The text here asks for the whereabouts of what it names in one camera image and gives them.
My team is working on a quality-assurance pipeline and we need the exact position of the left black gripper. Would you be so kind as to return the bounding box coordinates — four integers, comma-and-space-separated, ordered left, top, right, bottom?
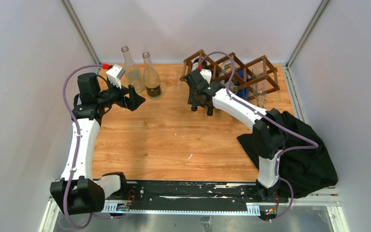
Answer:
96, 79, 145, 111

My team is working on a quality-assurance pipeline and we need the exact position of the clear bottle black label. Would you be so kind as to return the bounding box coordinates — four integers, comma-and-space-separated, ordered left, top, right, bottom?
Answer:
143, 51, 162, 100
121, 45, 145, 94

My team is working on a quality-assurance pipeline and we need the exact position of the dark green wine bottle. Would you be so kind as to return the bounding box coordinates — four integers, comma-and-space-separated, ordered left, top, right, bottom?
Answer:
188, 58, 207, 112

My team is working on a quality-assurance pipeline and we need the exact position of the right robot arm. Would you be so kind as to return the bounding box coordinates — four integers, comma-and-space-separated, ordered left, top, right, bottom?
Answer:
184, 69, 286, 202

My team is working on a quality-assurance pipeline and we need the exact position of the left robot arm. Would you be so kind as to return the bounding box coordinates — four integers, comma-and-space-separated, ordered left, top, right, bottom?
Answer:
50, 72, 145, 215

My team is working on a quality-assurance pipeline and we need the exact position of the dark bottle black neck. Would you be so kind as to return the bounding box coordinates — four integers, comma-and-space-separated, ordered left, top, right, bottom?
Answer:
206, 106, 214, 116

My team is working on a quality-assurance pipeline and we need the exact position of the blue label clear bottle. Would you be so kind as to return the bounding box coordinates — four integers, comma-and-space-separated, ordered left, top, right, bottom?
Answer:
235, 70, 252, 102

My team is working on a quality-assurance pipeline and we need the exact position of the brown wooden wine rack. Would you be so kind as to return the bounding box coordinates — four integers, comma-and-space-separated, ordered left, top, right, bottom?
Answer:
180, 49, 280, 94

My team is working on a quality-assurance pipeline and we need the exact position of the tall slim clear bottle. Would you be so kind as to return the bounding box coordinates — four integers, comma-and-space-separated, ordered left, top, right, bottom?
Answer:
252, 61, 267, 108

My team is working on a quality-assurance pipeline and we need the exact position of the black cloth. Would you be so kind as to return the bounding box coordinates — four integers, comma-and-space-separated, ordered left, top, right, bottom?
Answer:
237, 111, 339, 199

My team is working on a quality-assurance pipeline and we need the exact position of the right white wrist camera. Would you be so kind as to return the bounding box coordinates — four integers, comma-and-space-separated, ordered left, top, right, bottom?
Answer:
200, 69, 212, 84

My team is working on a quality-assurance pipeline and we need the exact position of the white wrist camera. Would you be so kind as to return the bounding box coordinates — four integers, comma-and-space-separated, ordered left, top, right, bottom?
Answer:
200, 69, 212, 84
106, 64, 125, 89

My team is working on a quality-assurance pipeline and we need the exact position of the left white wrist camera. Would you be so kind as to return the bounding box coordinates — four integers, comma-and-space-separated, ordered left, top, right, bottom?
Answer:
106, 64, 125, 89

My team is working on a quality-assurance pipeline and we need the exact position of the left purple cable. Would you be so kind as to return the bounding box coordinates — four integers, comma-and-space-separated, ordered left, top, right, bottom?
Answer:
57, 63, 113, 231

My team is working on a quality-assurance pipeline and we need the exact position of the purple cable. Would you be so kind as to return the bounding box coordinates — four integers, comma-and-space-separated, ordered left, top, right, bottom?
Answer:
57, 63, 113, 231
197, 51, 319, 222

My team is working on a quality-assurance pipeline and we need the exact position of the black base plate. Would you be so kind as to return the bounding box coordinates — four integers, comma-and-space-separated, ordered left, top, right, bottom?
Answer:
103, 180, 288, 216

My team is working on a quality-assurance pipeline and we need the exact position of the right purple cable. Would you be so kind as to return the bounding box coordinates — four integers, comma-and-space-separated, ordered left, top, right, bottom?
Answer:
197, 51, 319, 222

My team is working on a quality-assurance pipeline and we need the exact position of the aluminium rail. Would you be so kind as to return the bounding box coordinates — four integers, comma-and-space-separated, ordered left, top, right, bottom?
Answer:
48, 180, 342, 216

